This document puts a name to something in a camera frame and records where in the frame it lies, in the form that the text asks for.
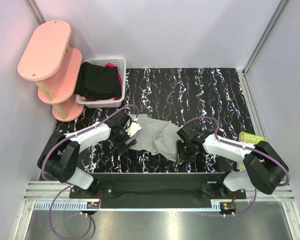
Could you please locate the grey t shirt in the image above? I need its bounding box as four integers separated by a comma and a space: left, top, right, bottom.
131, 114, 186, 165

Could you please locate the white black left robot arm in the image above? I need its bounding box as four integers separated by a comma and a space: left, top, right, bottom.
37, 111, 142, 198

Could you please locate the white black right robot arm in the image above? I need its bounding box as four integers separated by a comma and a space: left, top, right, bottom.
176, 124, 290, 199

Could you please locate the black t shirt in basket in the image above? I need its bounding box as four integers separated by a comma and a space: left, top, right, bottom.
74, 62, 122, 101

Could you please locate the green picture book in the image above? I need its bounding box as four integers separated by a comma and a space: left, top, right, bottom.
236, 131, 268, 171

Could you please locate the white perforated plastic basket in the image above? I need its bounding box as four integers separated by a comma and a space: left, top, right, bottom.
74, 57, 126, 108

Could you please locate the pink three tier shelf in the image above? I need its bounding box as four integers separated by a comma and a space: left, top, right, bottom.
17, 20, 84, 122

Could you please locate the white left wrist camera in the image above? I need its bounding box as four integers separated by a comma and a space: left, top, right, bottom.
125, 121, 142, 138

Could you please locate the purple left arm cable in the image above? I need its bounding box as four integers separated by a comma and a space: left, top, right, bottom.
41, 104, 140, 239

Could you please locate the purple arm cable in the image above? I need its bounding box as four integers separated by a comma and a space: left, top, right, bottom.
41, 104, 140, 239
183, 116, 290, 217

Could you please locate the aluminium frame rail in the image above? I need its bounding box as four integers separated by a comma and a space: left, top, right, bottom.
13, 181, 300, 240

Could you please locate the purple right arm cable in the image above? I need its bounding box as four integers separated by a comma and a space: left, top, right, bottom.
183, 116, 290, 217

